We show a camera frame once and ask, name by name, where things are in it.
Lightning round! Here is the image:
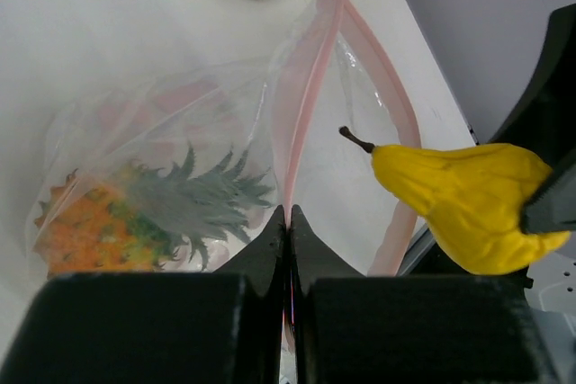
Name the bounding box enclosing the orange toy pineapple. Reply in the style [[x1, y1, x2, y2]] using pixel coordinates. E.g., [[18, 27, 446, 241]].
[[31, 147, 275, 277]]

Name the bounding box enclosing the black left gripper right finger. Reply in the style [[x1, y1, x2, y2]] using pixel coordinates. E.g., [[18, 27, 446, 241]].
[[290, 206, 560, 383]]

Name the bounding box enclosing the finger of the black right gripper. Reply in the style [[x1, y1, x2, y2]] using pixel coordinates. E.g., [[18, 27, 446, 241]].
[[492, 4, 575, 234]]

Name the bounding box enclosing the clear pink-dotted zip bag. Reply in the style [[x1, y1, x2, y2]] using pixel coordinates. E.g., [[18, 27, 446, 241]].
[[25, 0, 421, 286]]

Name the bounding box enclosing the yellow toy lemon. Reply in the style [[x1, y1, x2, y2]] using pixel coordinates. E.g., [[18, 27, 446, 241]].
[[338, 126, 571, 275]]

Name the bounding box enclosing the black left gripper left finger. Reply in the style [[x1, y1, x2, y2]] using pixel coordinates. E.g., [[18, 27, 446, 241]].
[[1, 208, 284, 383]]

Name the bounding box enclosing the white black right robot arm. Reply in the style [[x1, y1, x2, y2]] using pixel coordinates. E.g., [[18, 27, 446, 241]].
[[492, 4, 575, 315]]

